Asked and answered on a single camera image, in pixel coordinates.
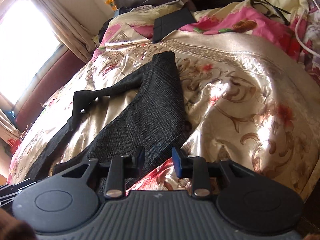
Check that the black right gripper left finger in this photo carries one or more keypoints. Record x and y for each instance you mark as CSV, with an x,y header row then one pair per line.
x,y
119,169

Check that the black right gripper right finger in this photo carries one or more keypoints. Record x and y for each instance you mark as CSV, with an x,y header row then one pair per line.
x,y
199,171

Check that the dark grey knit pants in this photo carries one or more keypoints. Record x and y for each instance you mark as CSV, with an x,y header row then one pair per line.
x,y
155,119

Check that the right hand in brown glove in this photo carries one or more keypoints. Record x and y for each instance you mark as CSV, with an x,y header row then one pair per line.
x,y
11,228

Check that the beige curtain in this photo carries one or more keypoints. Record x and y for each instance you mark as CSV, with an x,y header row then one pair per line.
x,y
70,31

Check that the black notebook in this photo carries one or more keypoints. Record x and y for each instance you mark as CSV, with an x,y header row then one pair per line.
x,y
164,25

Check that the pink floral quilt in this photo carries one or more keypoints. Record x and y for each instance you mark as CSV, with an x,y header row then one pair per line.
x,y
246,20

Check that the black eyeglasses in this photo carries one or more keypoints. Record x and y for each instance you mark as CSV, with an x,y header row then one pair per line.
x,y
271,11

